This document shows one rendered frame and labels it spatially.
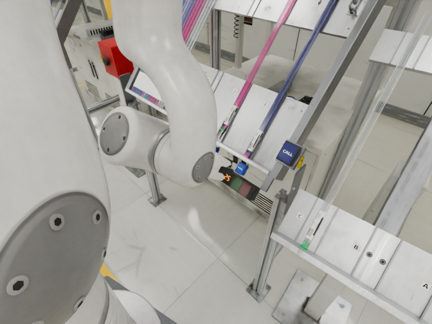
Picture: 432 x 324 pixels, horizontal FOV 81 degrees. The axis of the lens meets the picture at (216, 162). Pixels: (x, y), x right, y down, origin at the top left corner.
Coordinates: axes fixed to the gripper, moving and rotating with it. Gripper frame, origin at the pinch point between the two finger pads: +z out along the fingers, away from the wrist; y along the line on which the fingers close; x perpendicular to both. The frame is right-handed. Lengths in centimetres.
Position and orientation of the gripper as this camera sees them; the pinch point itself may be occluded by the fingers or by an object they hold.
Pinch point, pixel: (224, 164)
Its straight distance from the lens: 62.0
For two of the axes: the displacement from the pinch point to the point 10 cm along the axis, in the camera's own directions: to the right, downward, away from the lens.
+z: 5.1, 1.4, 8.5
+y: 7.2, 4.6, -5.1
